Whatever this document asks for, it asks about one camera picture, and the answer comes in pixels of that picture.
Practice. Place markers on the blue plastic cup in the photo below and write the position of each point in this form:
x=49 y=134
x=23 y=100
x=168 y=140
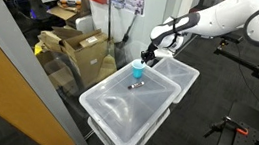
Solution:
x=137 y=71

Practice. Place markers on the broom with black pole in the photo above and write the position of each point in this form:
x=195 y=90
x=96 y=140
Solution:
x=110 y=13

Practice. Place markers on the dark marker pen white cap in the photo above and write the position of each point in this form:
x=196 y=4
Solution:
x=136 y=85

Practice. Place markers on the cardboard box with items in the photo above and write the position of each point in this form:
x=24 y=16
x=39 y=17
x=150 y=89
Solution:
x=67 y=7

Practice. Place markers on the large open cardboard box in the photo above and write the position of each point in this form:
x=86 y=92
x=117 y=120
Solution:
x=88 y=55

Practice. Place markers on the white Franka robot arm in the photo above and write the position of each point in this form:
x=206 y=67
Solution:
x=230 y=18

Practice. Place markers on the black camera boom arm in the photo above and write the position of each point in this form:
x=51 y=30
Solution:
x=254 y=68

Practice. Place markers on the small clear plastic bin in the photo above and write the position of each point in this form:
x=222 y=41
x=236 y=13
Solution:
x=177 y=76

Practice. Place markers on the small flattened cardboard box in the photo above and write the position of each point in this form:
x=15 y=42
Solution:
x=58 y=73

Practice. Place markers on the black camera on boom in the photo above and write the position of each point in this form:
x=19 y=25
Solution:
x=233 y=38

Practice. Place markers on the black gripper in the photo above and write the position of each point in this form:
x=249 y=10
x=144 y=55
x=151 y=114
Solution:
x=151 y=52

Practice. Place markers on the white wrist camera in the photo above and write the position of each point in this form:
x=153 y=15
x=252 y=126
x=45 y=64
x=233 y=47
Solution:
x=165 y=53

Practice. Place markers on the clear plastic storage bin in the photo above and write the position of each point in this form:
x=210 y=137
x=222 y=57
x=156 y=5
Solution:
x=130 y=113

